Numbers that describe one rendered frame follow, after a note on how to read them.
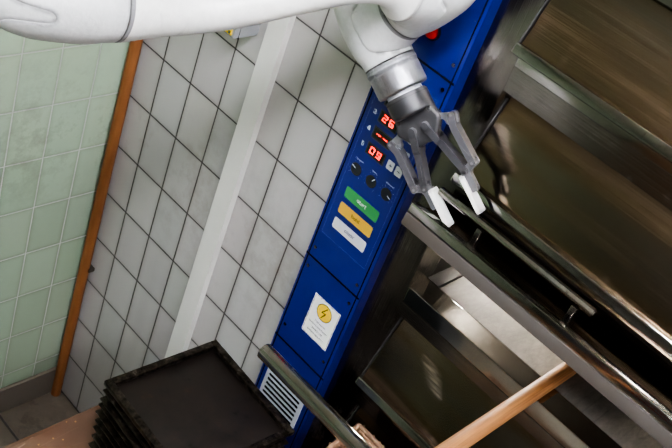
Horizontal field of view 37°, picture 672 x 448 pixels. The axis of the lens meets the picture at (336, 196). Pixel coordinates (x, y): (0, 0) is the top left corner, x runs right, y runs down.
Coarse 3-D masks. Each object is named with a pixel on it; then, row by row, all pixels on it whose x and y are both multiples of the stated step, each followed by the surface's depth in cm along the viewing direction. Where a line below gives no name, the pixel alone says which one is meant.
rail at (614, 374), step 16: (416, 208) 166; (432, 224) 165; (448, 240) 163; (464, 240) 163; (464, 256) 162; (480, 256) 161; (496, 272) 158; (512, 288) 157; (528, 304) 155; (544, 320) 154; (560, 320) 154; (560, 336) 152; (576, 336) 152; (576, 352) 151; (592, 352) 150; (608, 368) 148; (624, 384) 147; (640, 400) 146; (656, 400) 145; (656, 416) 144
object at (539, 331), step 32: (416, 224) 167; (448, 256) 164; (512, 256) 171; (480, 288) 160; (544, 288) 166; (576, 320) 161; (608, 320) 166; (608, 352) 156; (640, 352) 161; (608, 384) 148; (640, 384) 152; (640, 416) 146
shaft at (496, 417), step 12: (552, 372) 179; (564, 372) 180; (540, 384) 176; (552, 384) 177; (516, 396) 171; (528, 396) 172; (540, 396) 175; (504, 408) 168; (516, 408) 169; (480, 420) 164; (492, 420) 165; (504, 420) 167; (468, 432) 161; (480, 432) 162; (444, 444) 157; (456, 444) 158; (468, 444) 160
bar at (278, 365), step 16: (272, 352) 166; (272, 368) 165; (288, 368) 164; (288, 384) 163; (304, 384) 162; (304, 400) 161; (320, 400) 161; (320, 416) 159; (336, 416) 159; (336, 432) 158; (352, 432) 157
